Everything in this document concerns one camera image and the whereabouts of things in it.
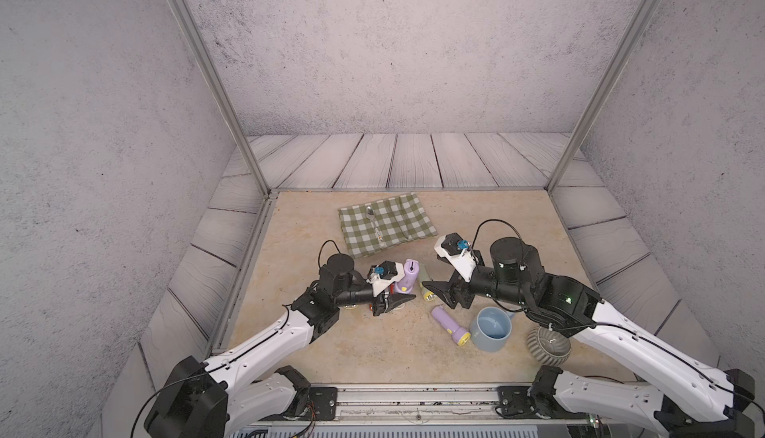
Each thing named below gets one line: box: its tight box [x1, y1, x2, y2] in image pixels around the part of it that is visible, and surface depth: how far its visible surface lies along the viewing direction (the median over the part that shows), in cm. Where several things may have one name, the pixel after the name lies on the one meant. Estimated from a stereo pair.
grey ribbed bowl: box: [525, 325, 572, 366], surface depth 77 cm
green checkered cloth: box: [337, 192, 439, 259], surface depth 112 cm
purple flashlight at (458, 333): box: [431, 304, 472, 347], surface depth 84 cm
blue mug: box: [470, 306, 515, 353], surface depth 83 cm
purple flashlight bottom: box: [394, 258, 420, 295], surface depth 65 cm
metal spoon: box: [365, 205, 387, 248], surface depth 113 cm
